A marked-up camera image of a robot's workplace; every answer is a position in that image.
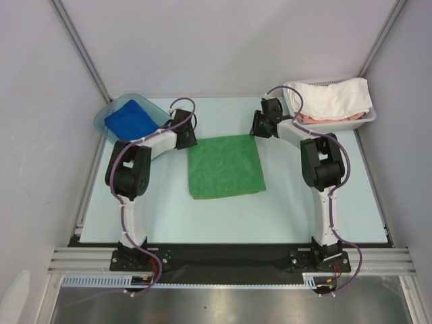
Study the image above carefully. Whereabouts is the green microfiber towel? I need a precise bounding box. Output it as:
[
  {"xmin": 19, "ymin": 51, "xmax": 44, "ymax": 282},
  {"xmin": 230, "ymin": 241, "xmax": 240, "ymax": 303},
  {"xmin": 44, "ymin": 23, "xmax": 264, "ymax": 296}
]
[{"xmin": 188, "ymin": 135, "xmax": 267, "ymax": 200}]

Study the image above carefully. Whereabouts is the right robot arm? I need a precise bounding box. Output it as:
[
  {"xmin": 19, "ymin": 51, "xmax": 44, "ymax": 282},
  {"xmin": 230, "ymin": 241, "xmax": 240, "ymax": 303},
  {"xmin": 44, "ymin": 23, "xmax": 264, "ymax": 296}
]
[{"xmin": 250, "ymin": 98, "xmax": 345, "ymax": 271}]

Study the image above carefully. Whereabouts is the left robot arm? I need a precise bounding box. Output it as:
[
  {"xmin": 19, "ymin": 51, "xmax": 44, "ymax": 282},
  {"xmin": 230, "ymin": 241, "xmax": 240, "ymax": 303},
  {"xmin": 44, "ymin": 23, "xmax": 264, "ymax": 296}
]
[{"xmin": 105, "ymin": 108, "xmax": 197, "ymax": 270}]

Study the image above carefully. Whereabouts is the pink towel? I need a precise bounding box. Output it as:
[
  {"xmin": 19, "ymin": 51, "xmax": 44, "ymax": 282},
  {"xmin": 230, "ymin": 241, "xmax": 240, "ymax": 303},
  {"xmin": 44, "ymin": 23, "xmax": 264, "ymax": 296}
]
[{"xmin": 296, "ymin": 113, "xmax": 366, "ymax": 124}]

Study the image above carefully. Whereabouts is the translucent blue plastic tray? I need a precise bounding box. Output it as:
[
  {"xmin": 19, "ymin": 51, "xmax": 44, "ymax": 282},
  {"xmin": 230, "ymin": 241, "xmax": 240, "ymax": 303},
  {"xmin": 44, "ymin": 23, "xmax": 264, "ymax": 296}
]
[{"xmin": 93, "ymin": 94, "xmax": 170, "ymax": 143}]

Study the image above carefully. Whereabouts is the blue folded towel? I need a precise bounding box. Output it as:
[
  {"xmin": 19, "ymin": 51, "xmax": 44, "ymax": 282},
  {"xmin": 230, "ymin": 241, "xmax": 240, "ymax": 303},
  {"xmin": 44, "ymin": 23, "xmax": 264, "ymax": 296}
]
[{"xmin": 104, "ymin": 100, "xmax": 159, "ymax": 141}]

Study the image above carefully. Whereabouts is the white plastic basket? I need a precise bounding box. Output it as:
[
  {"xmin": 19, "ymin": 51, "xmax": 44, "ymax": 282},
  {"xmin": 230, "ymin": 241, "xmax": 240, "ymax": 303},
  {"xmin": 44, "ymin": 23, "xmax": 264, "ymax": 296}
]
[{"xmin": 283, "ymin": 78, "xmax": 377, "ymax": 132}]

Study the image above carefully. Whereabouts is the white towel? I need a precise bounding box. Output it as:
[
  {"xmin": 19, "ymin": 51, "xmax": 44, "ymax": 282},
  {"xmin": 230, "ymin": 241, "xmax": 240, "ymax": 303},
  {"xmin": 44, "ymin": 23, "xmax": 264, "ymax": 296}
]
[{"xmin": 284, "ymin": 78, "xmax": 373, "ymax": 119}]

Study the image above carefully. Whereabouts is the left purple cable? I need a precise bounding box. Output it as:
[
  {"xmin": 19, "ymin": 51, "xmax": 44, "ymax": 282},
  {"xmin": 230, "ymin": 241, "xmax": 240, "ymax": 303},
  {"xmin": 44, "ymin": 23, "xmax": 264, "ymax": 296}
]
[{"xmin": 109, "ymin": 97, "xmax": 198, "ymax": 298}]

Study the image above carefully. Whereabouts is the purple cable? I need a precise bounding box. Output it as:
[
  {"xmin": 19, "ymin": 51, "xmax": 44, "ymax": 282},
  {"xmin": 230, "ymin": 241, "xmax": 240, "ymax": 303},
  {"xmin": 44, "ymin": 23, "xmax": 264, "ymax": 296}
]
[
  {"xmin": 265, "ymin": 86, "xmax": 364, "ymax": 298},
  {"xmin": 109, "ymin": 97, "xmax": 198, "ymax": 298}
]

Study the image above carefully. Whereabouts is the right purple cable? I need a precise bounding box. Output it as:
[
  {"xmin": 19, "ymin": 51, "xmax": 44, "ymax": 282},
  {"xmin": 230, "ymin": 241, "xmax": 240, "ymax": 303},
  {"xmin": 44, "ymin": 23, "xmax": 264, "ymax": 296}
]
[{"xmin": 265, "ymin": 86, "xmax": 364, "ymax": 298}]

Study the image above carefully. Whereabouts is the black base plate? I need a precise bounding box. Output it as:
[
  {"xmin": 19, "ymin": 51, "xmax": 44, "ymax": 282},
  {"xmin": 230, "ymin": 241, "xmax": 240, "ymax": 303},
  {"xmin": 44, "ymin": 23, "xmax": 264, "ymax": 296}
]
[{"xmin": 109, "ymin": 243, "xmax": 352, "ymax": 286}]

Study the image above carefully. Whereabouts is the white slotted cable duct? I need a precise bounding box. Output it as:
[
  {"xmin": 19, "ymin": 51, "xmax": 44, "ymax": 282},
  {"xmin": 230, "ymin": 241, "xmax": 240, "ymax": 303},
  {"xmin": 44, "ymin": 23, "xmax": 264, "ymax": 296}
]
[{"xmin": 62, "ymin": 274, "xmax": 317, "ymax": 290}]

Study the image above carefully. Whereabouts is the left aluminium frame post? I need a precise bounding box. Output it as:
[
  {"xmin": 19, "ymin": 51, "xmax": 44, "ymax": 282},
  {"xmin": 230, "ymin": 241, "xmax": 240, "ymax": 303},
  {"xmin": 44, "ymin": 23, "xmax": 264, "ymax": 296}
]
[{"xmin": 49, "ymin": 0, "xmax": 112, "ymax": 103}]

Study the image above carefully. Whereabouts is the aluminium frame post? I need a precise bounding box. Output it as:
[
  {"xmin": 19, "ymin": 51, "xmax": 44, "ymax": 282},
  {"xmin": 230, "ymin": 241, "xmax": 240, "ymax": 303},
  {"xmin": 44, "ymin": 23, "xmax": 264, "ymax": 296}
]
[
  {"xmin": 49, "ymin": 0, "xmax": 112, "ymax": 103},
  {"xmin": 357, "ymin": 0, "xmax": 410, "ymax": 78}
]

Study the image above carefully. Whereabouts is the aluminium rail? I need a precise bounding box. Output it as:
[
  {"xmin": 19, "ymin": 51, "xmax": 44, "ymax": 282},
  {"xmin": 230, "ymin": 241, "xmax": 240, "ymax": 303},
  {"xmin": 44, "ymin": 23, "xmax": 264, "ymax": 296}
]
[{"xmin": 47, "ymin": 247, "xmax": 416, "ymax": 276}]

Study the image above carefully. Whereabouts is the right aluminium frame post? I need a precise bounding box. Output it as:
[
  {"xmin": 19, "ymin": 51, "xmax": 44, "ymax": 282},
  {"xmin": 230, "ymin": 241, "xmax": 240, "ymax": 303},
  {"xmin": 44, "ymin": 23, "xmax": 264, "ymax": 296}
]
[{"xmin": 357, "ymin": 0, "xmax": 410, "ymax": 78}]

